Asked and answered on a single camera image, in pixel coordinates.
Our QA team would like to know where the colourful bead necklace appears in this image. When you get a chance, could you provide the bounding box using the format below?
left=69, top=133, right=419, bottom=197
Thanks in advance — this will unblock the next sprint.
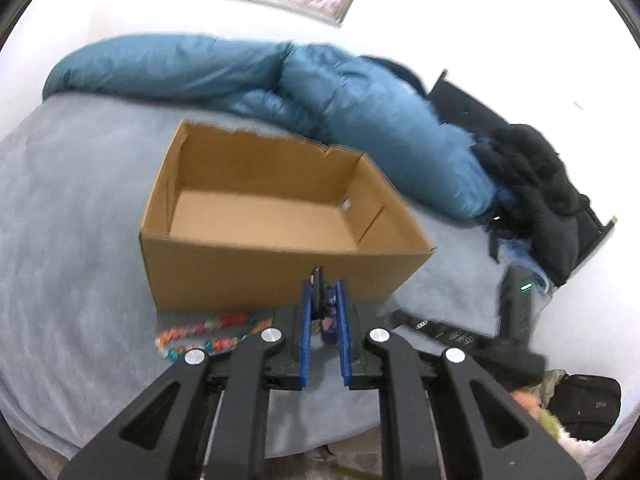
left=153, top=313, right=276, bottom=362

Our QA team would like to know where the black backpack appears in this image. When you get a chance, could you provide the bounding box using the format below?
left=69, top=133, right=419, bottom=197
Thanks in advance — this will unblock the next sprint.
left=547, top=374, right=622, bottom=442

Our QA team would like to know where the brown cardboard box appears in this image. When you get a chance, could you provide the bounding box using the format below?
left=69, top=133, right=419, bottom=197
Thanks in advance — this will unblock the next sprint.
left=140, top=122, right=435, bottom=312

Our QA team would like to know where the black clothing pile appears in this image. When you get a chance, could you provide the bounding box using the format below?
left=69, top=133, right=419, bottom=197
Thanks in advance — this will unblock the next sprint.
left=472, top=125, right=590, bottom=286

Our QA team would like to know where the blue duvet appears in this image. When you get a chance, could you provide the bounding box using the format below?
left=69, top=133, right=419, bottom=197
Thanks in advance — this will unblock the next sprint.
left=42, top=34, right=496, bottom=220

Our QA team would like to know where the black headboard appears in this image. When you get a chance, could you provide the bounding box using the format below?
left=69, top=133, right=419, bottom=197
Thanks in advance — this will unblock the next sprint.
left=428, top=75, right=615, bottom=275

